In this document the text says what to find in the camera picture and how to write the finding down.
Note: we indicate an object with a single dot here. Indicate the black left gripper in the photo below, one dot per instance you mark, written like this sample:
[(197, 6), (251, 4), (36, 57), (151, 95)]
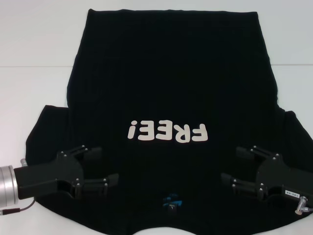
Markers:
[(49, 175)]

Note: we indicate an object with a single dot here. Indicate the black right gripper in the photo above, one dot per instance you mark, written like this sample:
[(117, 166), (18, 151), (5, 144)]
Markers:
[(276, 178)]

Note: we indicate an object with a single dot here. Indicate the black shirt with FREE print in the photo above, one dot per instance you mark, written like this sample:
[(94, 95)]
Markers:
[(171, 85)]

